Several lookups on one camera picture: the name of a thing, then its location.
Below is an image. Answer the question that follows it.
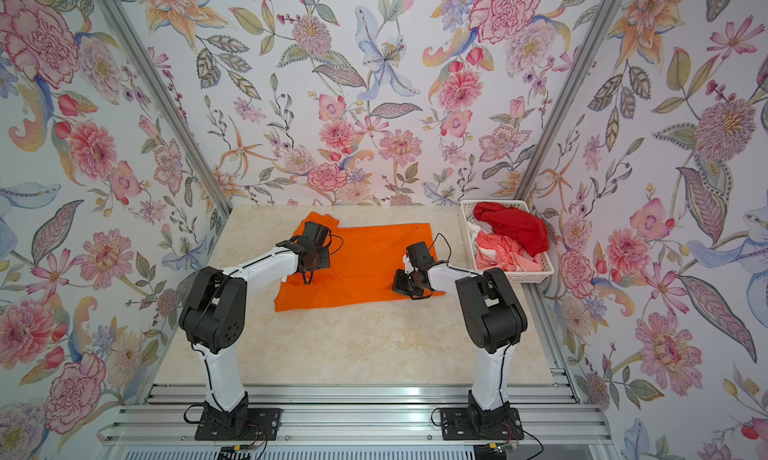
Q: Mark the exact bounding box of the orange t-shirt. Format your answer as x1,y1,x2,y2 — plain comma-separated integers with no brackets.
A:
274,212,434,312

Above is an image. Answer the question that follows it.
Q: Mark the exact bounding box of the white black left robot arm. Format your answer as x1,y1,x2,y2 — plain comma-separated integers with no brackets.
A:
179,221,333,436

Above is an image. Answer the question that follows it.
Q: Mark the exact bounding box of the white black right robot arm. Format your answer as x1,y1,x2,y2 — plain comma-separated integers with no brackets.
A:
393,262,528,434

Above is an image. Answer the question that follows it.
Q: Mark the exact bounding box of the white garment in basket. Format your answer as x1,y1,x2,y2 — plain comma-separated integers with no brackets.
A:
466,218,493,245

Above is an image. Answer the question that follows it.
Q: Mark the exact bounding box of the pink t-shirt in basket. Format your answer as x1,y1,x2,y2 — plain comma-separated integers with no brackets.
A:
475,233,542,273

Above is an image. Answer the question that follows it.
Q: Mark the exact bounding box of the red t-shirt in basket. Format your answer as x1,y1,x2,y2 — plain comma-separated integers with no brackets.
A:
472,202,549,257

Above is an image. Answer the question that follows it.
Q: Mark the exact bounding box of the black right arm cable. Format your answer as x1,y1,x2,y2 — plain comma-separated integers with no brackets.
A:
431,231,454,264

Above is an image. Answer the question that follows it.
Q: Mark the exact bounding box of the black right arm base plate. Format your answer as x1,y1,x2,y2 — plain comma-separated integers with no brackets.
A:
436,402,525,442

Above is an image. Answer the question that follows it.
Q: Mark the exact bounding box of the front aluminium rail frame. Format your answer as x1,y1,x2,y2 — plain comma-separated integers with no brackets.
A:
97,372,618,459

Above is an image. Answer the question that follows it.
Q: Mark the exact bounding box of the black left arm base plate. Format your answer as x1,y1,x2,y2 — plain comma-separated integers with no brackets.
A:
184,399,283,442

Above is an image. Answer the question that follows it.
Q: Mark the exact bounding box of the left rear aluminium corner post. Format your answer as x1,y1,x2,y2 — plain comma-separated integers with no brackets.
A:
94,0,233,218

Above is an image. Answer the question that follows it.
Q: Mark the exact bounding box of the aluminium corner post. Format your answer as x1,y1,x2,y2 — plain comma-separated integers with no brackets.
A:
515,0,623,200
94,0,233,218

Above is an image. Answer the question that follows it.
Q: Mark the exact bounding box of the right rear aluminium corner post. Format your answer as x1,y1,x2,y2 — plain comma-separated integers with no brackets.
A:
515,0,623,200

